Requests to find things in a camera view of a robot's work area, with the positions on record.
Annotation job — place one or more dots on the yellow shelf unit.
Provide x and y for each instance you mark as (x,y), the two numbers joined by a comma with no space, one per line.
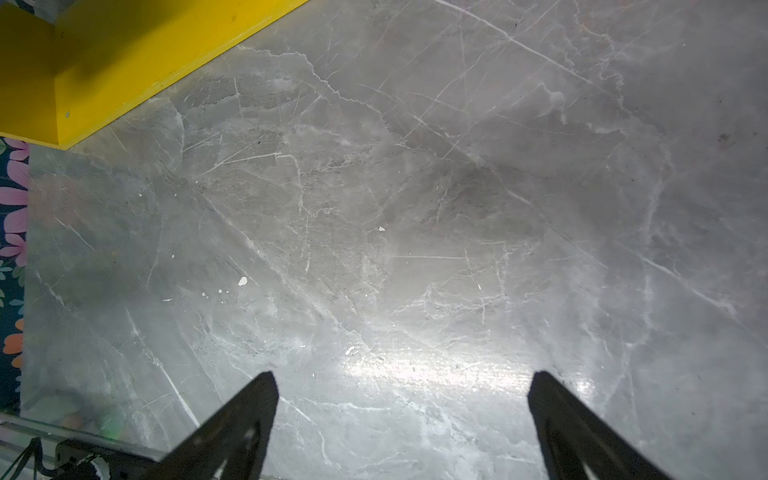
(100,59)

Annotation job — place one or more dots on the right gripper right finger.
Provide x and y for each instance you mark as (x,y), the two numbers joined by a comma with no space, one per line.
(575,441)

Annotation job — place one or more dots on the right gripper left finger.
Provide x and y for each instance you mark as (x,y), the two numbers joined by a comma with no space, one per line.
(233,443)

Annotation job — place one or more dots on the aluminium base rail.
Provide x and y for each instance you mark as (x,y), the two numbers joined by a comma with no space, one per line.
(35,450)

